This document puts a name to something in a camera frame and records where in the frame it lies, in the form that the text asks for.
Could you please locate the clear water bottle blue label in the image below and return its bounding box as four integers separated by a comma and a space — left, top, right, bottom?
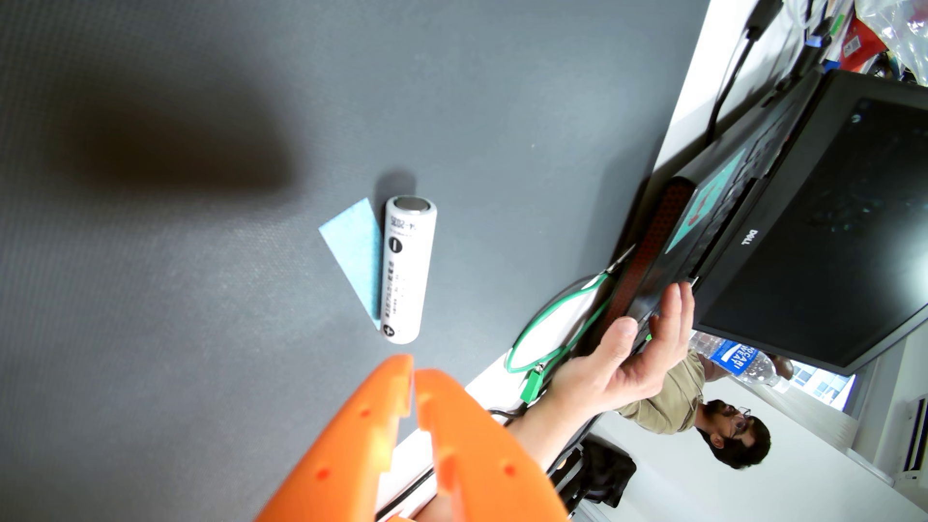
687, 330, 795, 392

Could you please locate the white cylindrical battery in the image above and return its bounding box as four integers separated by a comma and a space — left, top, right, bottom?
380, 196, 438, 345

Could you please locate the person's bare forearm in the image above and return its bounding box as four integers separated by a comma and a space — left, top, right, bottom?
504, 395, 603, 472

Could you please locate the black bag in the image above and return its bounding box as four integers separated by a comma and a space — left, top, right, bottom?
551, 434, 639, 512

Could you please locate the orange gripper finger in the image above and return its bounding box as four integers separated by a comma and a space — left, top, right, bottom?
415, 367, 571, 522
254, 354, 416, 522

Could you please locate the person's bare hand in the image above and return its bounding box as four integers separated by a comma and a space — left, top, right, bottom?
540, 283, 696, 429

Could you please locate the man with glasses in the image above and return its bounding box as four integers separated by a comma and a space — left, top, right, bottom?
616, 348, 795, 471

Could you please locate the black cable with blue plug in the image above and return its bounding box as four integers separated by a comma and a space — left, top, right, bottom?
779, 14, 842, 88

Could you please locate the black cable with adapter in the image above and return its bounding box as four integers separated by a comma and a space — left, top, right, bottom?
707, 0, 784, 142

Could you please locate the green cable loop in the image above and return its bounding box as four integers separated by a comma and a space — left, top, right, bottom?
504, 272, 617, 403

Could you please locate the red package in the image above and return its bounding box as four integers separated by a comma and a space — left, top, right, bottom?
841, 18, 889, 73

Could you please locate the clear plastic bag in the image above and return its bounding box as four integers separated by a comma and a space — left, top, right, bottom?
855, 0, 928, 84

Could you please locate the black Dell laptop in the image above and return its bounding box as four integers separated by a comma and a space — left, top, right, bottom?
580, 69, 928, 378

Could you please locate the light blue tape piece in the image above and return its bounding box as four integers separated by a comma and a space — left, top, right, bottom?
318, 197, 384, 331

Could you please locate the dark grey table mat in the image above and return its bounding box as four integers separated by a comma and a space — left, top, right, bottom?
0, 0, 711, 522

